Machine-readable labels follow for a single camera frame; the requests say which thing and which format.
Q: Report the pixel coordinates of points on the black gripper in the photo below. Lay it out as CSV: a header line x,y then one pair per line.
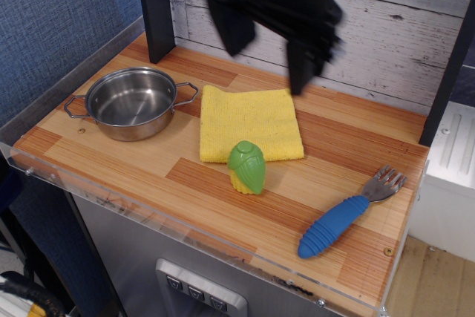
x,y
308,25

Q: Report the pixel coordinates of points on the blue handled metal fork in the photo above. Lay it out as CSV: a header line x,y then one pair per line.
x,y
326,230

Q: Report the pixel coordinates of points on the yellow folded towel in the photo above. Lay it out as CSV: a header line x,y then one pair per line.
x,y
265,118

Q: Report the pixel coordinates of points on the green yellow toy corn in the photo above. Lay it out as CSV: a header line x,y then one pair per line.
x,y
247,168

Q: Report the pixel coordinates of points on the stainless steel pot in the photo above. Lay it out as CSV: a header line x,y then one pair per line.
x,y
134,104

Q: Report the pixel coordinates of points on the clear acrylic edge guard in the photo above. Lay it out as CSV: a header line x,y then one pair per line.
x,y
195,203

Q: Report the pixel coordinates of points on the white appliance at right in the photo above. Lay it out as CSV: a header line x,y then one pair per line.
x,y
443,214

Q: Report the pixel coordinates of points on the stainless steel cabinet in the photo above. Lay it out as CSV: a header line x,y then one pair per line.
x,y
155,274

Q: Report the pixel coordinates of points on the silver control panel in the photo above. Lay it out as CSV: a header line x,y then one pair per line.
x,y
201,289

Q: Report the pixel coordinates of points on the black left vertical post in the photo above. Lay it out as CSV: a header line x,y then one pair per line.
x,y
158,28

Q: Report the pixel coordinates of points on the black vertical post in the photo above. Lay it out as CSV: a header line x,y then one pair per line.
x,y
158,28
454,65

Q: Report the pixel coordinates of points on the black right vertical post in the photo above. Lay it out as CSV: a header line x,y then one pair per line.
x,y
454,65

